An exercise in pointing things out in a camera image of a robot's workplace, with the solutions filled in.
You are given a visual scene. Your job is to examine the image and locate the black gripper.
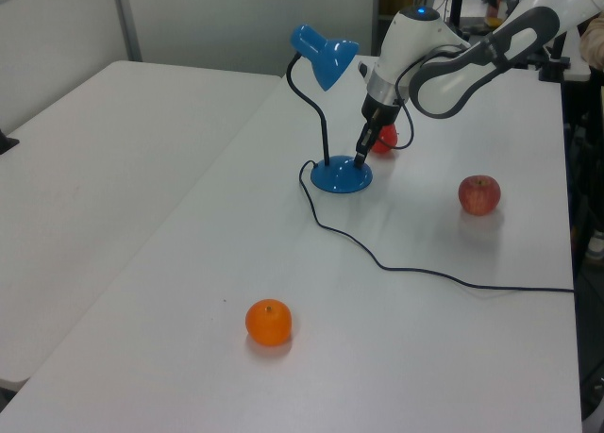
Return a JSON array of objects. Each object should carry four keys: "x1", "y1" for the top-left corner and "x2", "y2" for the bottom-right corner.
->
[{"x1": 353, "y1": 92, "x2": 402, "y2": 168}]

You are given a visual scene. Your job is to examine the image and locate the blue desk lamp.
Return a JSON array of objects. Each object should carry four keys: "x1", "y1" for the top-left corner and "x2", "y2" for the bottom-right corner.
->
[{"x1": 289, "y1": 24, "x2": 374, "y2": 196}]

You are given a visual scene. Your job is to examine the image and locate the bright red apple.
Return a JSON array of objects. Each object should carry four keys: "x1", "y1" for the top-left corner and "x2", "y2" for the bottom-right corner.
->
[{"x1": 370, "y1": 124, "x2": 400, "y2": 155}]

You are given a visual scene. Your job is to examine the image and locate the pale striped red apple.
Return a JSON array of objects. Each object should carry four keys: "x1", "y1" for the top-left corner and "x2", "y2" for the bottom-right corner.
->
[{"x1": 457, "y1": 175, "x2": 502, "y2": 216}]

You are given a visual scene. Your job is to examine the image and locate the black pole with table clamp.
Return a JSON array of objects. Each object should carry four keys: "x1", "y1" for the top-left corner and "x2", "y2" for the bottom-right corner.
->
[{"x1": 539, "y1": 29, "x2": 572, "y2": 81}]

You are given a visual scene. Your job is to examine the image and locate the orange mandarin fruit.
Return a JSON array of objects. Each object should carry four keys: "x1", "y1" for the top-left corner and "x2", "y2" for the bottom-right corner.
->
[{"x1": 244, "y1": 298, "x2": 293, "y2": 347}]

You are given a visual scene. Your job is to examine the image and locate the seated person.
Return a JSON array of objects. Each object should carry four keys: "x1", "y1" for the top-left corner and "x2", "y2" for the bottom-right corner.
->
[{"x1": 579, "y1": 16, "x2": 604, "y2": 72}]

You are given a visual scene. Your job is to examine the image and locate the white sneaker shoe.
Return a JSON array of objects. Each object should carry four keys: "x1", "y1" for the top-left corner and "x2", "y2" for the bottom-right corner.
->
[{"x1": 586, "y1": 229, "x2": 604, "y2": 265}]

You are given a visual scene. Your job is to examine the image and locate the black robot wrist cable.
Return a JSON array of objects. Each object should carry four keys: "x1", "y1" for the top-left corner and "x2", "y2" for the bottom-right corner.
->
[{"x1": 371, "y1": 45, "x2": 466, "y2": 152}]

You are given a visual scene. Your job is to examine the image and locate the dark lamp power cable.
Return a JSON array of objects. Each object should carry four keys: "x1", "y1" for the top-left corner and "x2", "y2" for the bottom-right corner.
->
[{"x1": 297, "y1": 158, "x2": 576, "y2": 295}]

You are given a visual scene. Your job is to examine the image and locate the grey metal partition post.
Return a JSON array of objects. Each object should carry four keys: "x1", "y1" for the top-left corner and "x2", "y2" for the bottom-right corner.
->
[{"x1": 111, "y1": 0, "x2": 143, "y2": 62}]

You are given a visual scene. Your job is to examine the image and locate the black clamp bracket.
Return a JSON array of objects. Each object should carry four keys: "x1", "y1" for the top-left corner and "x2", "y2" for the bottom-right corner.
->
[{"x1": 0, "y1": 128, "x2": 21, "y2": 156}]

